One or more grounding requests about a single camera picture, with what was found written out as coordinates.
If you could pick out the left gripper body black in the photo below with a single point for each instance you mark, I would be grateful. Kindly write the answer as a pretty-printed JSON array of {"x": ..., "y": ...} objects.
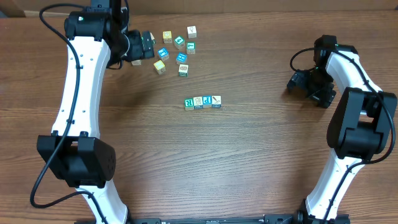
[{"x": 136, "y": 51}]

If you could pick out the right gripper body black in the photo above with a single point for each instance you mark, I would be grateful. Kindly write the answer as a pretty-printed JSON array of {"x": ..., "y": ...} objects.
[{"x": 314, "y": 81}]

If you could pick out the green letter R block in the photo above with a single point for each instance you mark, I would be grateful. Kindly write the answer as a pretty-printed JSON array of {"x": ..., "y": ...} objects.
[{"x": 189, "y": 104}]

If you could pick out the pretzel picture block blue side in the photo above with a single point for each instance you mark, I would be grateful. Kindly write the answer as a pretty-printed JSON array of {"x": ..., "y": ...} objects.
[{"x": 198, "y": 102}]

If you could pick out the blue letter P block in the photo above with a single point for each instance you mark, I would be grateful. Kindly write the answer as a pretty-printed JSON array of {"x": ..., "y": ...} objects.
[{"x": 207, "y": 101}]

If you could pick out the white picture block blue side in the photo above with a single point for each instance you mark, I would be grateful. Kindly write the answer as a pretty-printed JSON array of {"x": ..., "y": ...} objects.
[{"x": 216, "y": 101}]

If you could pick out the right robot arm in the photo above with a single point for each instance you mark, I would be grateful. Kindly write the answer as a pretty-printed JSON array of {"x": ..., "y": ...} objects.
[{"x": 361, "y": 130}]

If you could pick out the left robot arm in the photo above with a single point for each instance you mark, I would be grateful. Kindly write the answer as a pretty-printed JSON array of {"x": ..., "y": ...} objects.
[{"x": 98, "y": 38}]

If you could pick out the white block green number side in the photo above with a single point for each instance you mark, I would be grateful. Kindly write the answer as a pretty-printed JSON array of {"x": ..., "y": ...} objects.
[{"x": 152, "y": 39}]

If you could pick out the soccer ball picture block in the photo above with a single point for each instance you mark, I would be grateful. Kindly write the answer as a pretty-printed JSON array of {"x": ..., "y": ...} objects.
[{"x": 136, "y": 62}]

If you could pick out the blue letter T block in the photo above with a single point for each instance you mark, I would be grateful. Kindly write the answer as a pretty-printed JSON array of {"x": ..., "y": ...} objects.
[{"x": 163, "y": 54}]

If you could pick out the yellow block number 1 side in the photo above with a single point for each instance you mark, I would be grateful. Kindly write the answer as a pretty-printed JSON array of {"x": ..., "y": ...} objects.
[{"x": 159, "y": 67}]

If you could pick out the yellow block top row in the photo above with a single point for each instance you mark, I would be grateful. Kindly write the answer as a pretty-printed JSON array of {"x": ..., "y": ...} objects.
[{"x": 167, "y": 37}]

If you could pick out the green number 4 block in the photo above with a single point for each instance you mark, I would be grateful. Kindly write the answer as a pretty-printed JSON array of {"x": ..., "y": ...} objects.
[{"x": 179, "y": 42}]

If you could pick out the blue letter H block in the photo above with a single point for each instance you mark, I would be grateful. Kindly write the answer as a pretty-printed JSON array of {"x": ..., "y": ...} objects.
[{"x": 181, "y": 58}]

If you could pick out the pineapple picture block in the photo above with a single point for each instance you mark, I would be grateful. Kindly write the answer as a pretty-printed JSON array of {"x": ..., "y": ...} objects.
[{"x": 183, "y": 70}]

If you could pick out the green number 7 block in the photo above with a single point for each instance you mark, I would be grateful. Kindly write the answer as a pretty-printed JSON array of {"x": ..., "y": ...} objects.
[{"x": 191, "y": 48}]

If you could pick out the white block M side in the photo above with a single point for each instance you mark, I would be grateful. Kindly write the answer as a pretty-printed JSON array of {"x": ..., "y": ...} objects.
[{"x": 192, "y": 32}]

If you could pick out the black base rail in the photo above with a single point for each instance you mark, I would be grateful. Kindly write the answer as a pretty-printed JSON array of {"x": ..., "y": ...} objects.
[{"x": 266, "y": 219}]

